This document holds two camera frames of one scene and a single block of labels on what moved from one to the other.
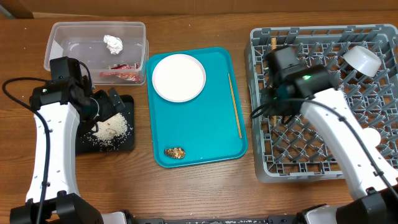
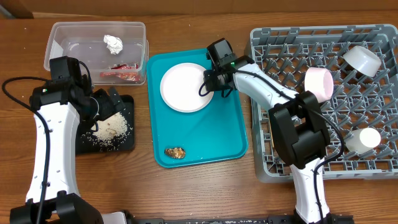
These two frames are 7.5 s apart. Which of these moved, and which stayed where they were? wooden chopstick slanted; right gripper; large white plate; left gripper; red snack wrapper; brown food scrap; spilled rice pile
Moved: large white plate; right gripper; wooden chopstick slanted
Stayed: left gripper; red snack wrapper; brown food scrap; spilled rice pile
